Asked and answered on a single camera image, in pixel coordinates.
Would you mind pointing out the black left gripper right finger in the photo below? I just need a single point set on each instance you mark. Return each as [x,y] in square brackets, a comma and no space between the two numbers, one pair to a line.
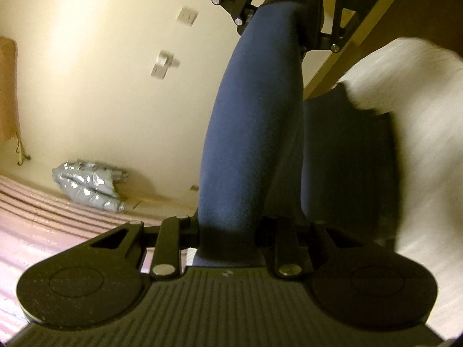
[289,249]

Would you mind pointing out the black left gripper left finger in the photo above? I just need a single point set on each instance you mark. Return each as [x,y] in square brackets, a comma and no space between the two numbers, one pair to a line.
[168,241]

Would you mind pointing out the navy blue garment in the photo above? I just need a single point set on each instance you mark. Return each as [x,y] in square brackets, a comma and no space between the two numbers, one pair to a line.
[274,162]

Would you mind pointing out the silver puffer jacket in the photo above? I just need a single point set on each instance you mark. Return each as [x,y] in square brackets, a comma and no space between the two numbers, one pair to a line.
[92,184]

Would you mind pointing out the white bed quilt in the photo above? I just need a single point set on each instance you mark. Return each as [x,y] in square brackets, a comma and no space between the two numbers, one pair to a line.
[420,83]

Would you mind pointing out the pink sheer curtain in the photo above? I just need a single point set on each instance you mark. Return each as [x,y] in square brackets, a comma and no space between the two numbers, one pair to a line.
[36,225]

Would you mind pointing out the white wall switch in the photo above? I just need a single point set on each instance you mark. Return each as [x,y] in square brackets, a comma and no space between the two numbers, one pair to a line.
[187,16]

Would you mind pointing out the wall socket with plug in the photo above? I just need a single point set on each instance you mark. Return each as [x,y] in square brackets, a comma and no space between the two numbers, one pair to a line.
[164,61]

